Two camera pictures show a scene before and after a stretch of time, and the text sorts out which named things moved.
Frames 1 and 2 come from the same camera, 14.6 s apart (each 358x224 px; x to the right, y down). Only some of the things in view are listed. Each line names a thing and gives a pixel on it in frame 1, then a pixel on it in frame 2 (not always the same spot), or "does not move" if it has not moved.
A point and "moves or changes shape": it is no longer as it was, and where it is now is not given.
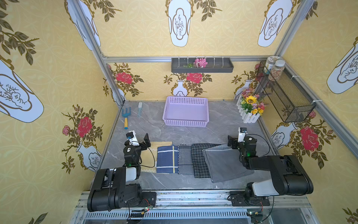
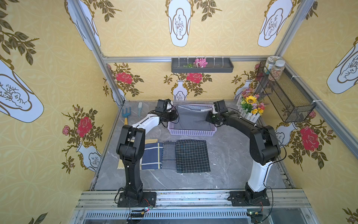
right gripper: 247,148 to 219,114
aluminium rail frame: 170,207 does not move
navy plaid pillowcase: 167,159 to 152,156
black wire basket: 288,99 does not move
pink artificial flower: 200,62 does not move
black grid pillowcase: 201,166 moves or changes shape
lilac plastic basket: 186,111 to 171,129
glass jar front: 277,70 does not move
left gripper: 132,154 to 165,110
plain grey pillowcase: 223,163 to 193,117
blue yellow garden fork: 126,120 does not move
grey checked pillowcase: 185,165 to 169,155
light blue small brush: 140,105 does not move
